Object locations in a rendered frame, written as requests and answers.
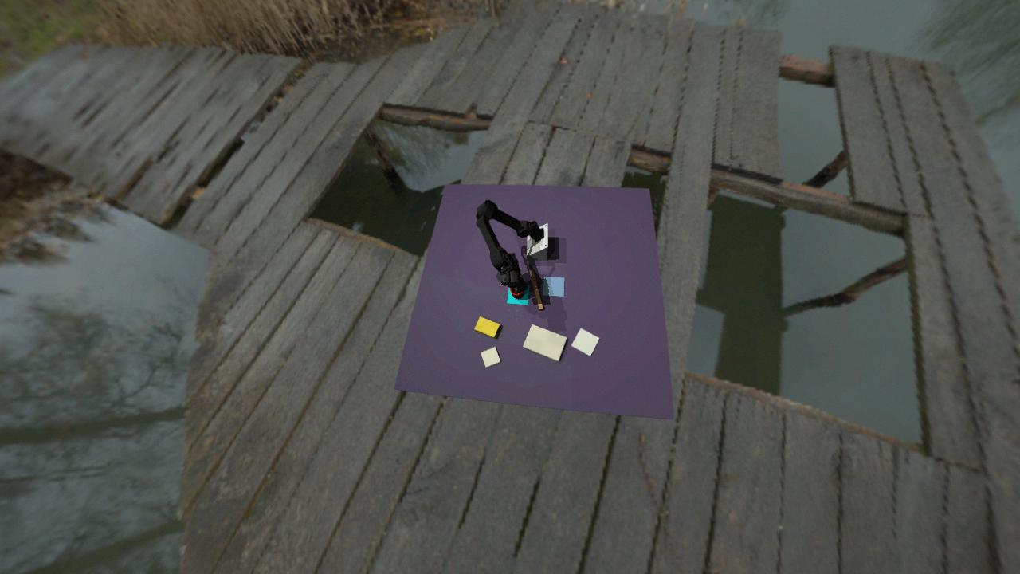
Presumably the cream flat square block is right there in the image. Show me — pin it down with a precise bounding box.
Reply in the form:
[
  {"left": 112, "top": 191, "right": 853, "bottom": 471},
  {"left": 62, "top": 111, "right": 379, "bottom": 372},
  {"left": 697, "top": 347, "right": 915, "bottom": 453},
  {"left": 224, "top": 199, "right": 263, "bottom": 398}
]
[{"left": 481, "top": 348, "right": 500, "bottom": 367}]

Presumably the light brown wooden bar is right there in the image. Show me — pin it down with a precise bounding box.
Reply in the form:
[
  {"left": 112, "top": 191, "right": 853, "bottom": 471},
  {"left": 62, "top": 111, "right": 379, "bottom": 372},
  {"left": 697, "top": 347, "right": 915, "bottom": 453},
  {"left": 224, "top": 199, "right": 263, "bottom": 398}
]
[{"left": 529, "top": 269, "right": 543, "bottom": 311}]

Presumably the cream flat bar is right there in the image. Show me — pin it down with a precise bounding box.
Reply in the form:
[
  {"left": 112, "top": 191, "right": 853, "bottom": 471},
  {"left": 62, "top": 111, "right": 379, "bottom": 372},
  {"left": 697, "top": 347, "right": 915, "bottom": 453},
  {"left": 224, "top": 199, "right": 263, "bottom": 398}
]
[{"left": 523, "top": 324, "right": 567, "bottom": 361}]

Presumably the pale cream square tile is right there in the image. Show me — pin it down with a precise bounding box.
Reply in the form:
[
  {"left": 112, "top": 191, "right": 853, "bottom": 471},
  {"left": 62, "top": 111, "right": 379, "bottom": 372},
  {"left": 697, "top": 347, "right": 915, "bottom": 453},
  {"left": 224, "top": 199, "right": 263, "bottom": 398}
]
[{"left": 571, "top": 329, "right": 599, "bottom": 356}]

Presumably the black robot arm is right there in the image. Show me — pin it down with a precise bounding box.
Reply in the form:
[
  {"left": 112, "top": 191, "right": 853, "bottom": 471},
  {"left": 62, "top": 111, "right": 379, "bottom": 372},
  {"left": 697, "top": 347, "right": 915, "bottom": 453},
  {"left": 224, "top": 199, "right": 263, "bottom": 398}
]
[{"left": 476, "top": 200, "right": 544, "bottom": 288}]

